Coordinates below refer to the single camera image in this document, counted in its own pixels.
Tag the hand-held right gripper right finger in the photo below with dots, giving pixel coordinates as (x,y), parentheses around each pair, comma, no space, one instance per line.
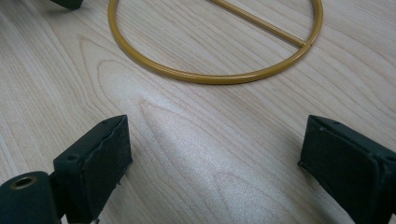
(348,161)

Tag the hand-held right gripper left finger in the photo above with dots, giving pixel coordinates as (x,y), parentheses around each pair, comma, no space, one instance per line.
(93,161)

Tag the dark object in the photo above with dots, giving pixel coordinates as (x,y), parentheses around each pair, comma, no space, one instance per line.
(67,3)

